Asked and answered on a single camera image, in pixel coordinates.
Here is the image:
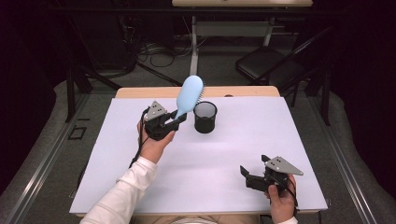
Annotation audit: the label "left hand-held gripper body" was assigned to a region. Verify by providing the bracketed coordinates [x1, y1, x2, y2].
[143, 100, 176, 142]

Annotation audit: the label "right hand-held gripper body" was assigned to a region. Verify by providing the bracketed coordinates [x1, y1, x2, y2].
[262, 156, 304, 192]

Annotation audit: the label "black mesh pen holder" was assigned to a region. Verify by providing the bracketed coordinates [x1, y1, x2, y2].
[192, 100, 219, 134]

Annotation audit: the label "light blue hairbrush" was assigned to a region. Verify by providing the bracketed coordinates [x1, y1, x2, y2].
[174, 75, 206, 121]

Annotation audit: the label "person's left hand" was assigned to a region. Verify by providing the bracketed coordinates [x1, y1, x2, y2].
[136, 121, 177, 165]

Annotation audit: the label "person's right hand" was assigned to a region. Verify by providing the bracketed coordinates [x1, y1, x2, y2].
[264, 174, 298, 224]

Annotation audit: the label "white table mat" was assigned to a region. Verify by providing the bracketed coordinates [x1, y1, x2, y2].
[68, 96, 329, 215]

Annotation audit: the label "black metal stand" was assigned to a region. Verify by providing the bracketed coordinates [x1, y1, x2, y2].
[64, 66, 122, 123]

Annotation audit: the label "black folding chair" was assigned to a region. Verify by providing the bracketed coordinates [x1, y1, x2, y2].
[235, 26, 332, 87]

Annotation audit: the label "background table with white legs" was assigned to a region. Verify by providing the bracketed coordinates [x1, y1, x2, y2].
[171, 0, 314, 77]

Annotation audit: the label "left hand-held gripper cable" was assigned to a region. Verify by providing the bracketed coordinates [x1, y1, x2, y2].
[129, 106, 151, 169]

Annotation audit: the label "hand-held gripper cable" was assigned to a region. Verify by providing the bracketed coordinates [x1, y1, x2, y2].
[129, 106, 151, 169]
[278, 178, 301, 217]

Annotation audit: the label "right hand-held gripper cable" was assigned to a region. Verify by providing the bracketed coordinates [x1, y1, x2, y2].
[278, 178, 301, 217]

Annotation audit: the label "floor cables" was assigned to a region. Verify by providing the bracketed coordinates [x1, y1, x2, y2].
[136, 40, 194, 69]

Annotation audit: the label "metal floor rail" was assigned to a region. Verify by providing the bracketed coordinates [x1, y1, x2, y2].
[306, 96, 379, 224]
[4, 92, 92, 224]

